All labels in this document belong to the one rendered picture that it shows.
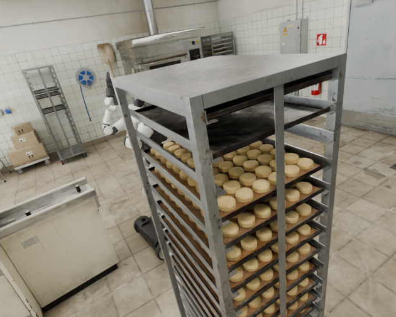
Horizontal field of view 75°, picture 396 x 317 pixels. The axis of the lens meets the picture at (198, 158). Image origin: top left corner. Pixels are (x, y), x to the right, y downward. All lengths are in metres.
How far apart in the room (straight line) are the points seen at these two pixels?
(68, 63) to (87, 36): 0.67
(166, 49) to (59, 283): 4.46
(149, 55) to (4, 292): 4.42
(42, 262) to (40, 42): 4.55
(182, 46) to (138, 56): 0.97
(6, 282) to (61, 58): 4.68
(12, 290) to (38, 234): 0.39
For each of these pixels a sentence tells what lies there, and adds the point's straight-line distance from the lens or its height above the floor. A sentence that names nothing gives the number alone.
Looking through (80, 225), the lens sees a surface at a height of 0.65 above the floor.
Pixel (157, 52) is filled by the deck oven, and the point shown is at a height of 1.70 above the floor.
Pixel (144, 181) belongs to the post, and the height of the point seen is 1.36.
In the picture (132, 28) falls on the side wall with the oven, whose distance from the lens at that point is 6.53.
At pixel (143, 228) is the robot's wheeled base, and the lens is 2.87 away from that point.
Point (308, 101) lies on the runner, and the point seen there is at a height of 1.68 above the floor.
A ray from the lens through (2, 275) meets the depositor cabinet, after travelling 2.33.
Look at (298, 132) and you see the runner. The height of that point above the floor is 1.58.
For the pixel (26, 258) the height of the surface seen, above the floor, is 0.59.
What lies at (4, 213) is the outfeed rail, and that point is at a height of 0.88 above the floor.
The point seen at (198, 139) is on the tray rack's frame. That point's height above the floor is 1.73.
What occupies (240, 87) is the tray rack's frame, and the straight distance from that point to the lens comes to 0.57.
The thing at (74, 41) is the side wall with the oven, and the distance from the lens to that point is 6.24.
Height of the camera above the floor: 1.93
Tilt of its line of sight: 26 degrees down
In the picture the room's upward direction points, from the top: 10 degrees counter-clockwise
